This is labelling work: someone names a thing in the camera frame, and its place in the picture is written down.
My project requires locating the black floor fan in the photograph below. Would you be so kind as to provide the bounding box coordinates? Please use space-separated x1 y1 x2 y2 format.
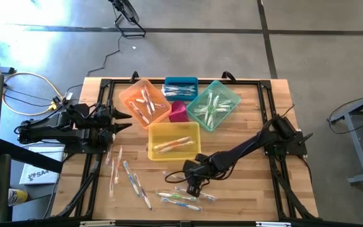
108 0 147 38

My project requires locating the small pink plastic bin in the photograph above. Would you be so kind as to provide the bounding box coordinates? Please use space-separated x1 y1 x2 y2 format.
168 100 190 123

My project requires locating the white printed cardboard box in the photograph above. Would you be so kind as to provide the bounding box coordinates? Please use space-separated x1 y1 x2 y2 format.
18 145 66 186

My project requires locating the teal translucent plastic bin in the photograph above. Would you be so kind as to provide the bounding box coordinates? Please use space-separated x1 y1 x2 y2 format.
186 79 242 132

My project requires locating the yellow translucent plastic bin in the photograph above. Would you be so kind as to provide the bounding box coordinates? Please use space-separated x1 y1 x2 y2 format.
147 121 202 161

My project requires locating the blue plastic bin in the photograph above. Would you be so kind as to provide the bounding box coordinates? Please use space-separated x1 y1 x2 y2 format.
164 76 199 102

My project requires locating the yellow plug with adapter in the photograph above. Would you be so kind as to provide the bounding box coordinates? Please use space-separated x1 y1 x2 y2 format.
47 91 74 112

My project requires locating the black fan cable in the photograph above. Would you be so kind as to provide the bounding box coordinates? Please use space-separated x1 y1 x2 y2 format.
86 33 123 78

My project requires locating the yellow and white can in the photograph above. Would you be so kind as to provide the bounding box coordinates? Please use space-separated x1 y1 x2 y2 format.
7 188 29 207

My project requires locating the grey-legged side desk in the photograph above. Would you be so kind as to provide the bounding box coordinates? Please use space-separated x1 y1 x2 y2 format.
328 87 363 185

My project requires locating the green toothbrush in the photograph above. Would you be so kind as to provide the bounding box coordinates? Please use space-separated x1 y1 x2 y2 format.
156 190 198 202
211 93 222 127
214 99 234 108
204 90 213 125
209 96 219 131
195 103 225 118
193 107 232 115

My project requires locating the black desk beam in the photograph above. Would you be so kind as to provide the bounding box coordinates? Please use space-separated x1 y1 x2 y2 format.
0 138 65 174

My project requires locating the yellow extension cable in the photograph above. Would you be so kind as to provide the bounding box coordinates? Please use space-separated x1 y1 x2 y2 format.
1 71 66 117

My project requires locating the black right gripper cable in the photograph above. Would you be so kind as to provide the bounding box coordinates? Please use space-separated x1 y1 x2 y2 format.
164 163 201 184

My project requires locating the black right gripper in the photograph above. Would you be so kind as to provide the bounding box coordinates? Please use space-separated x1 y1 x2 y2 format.
183 153 222 198

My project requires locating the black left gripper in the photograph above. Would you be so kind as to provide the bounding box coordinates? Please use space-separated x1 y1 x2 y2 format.
85 100 134 144

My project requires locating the silver rig bar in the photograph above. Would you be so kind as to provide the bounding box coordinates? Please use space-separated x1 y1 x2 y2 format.
79 220 117 227
255 221 292 227

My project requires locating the orange translucent plastic bin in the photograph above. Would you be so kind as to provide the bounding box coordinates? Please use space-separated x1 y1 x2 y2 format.
118 78 172 131

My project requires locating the black floor cable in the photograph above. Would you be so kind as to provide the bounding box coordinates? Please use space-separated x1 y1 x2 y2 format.
326 96 363 136

